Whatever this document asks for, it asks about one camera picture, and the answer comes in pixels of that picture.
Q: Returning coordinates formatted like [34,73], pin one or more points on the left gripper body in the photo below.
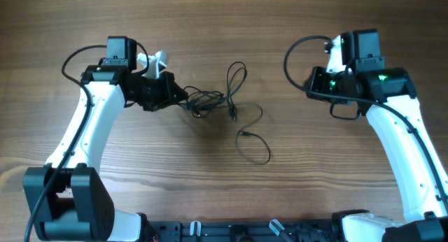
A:
[153,94]

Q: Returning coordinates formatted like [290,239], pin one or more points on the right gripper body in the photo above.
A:
[328,83]

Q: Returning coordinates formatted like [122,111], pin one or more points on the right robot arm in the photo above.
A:
[356,72]

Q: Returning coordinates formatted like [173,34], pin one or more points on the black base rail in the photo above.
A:
[300,231]

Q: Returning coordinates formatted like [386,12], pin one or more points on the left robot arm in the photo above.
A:
[66,197]

